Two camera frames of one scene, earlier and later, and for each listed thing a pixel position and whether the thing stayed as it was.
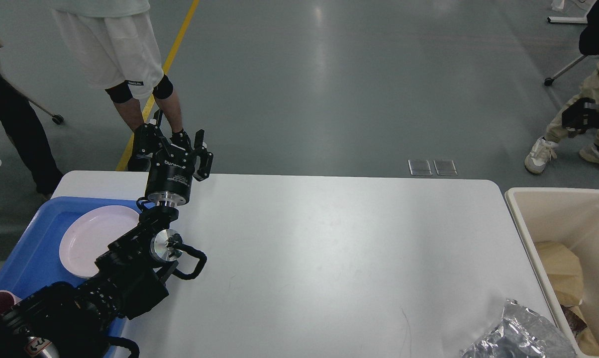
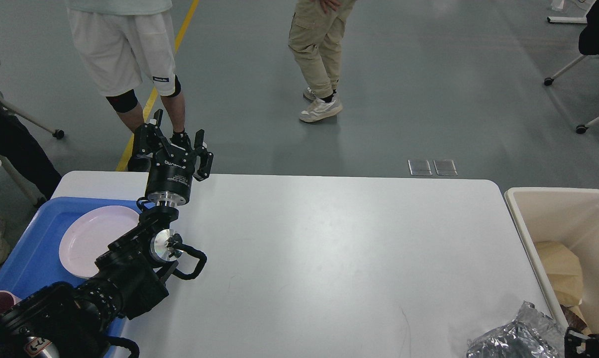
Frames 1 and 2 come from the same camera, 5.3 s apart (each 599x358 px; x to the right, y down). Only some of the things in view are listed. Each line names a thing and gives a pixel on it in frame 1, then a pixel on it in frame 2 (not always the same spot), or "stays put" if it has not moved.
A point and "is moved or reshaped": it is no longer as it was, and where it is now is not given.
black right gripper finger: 581,115 -> 571,341
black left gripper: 170,167 stays put
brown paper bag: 565,271 stays put
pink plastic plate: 87,233 stays put
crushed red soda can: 576,323 stays put
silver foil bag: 521,333 is moved or reshaped
